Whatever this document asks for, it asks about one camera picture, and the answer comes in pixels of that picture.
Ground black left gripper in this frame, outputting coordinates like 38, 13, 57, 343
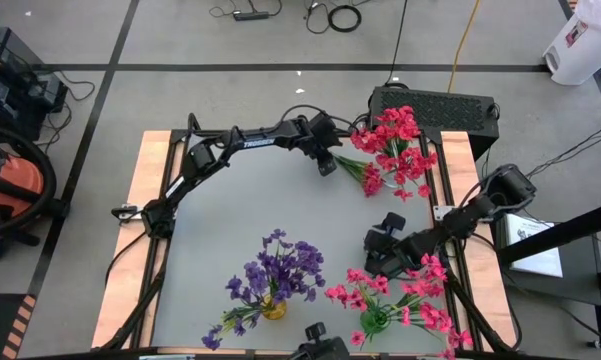
294, 110, 344, 177

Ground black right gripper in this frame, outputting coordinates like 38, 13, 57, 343
362, 211, 416, 279

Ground red artificial flower bunch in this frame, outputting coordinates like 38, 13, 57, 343
332, 152, 387, 199
377, 104, 424, 146
377, 146, 439, 201
350, 127, 396, 156

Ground clear glass vase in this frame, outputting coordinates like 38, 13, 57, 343
383, 169, 406, 189

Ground green glass vase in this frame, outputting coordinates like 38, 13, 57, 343
359, 307, 392, 335

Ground yellow glass vase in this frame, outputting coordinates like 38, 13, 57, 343
259, 294, 289, 321

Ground black knobbed device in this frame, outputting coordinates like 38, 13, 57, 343
287, 321, 352, 360

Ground black computer case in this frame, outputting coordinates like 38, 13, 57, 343
369, 85, 501, 161

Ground black power strip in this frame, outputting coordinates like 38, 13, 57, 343
232, 10, 271, 22

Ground white paper booklet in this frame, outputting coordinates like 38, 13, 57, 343
504, 212, 564, 279

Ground orange vacuum cleaner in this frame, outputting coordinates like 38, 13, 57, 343
0, 147, 46, 216
0, 123, 59, 236

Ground white plastic bin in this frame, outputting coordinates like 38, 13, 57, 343
542, 0, 601, 86

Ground black equipment stack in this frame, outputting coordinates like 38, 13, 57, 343
0, 25, 71, 144

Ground coiled black cable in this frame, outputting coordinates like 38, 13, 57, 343
327, 4, 364, 34

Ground black floor cable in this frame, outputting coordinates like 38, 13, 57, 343
384, 0, 410, 86

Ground black metal table frame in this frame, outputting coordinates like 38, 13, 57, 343
92, 112, 521, 360

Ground yellow floor cable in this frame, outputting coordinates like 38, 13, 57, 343
447, 0, 482, 94

